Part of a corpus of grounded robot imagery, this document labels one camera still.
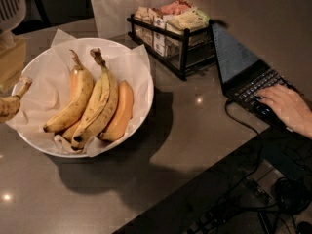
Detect white paper bag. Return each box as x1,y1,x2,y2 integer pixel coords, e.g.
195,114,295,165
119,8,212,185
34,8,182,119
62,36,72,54
91,0,145,39

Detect smooth orange-yellow banana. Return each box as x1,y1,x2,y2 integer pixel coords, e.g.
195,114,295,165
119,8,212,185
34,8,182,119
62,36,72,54
98,80,134,142

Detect black laptop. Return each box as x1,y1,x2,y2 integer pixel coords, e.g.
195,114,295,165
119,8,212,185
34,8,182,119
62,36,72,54
211,22,296,130

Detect person's left hand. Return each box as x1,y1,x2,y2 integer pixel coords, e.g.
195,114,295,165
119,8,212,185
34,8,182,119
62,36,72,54
256,85,312,139

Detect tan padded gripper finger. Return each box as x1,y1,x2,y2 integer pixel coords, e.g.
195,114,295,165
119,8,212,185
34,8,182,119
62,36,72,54
0,32,26,94

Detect spotted yellow banana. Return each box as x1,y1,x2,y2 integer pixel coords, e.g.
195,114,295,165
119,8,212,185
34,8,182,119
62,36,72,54
0,77,32,123

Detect white bowl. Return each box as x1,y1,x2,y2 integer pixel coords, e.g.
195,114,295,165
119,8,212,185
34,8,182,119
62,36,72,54
11,37,155,159

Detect right-bunch yellow banana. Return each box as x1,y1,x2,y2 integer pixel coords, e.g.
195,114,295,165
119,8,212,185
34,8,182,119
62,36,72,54
71,48,118,151

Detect long-stem yellow banana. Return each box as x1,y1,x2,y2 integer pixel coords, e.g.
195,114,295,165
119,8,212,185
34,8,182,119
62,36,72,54
43,49,94,133

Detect white paper liner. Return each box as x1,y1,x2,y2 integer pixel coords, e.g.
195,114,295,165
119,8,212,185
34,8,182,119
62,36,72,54
4,28,152,158

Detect black wire snack rack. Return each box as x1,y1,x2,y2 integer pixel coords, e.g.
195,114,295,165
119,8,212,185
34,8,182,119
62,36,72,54
127,0,215,80

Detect black laptop power cable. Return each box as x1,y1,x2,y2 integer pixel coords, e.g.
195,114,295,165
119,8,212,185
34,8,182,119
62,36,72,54
223,98,261,137

